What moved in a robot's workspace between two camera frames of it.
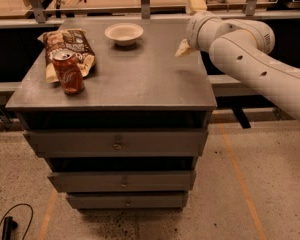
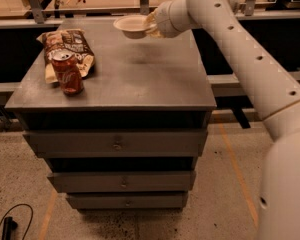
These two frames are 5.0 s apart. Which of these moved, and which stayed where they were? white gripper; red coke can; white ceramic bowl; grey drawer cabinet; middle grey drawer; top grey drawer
Moved: white gripper; white ceramic bowl
Stayed: red coke can; grey drawer cabinet; middle grey drawer; top grey drawer
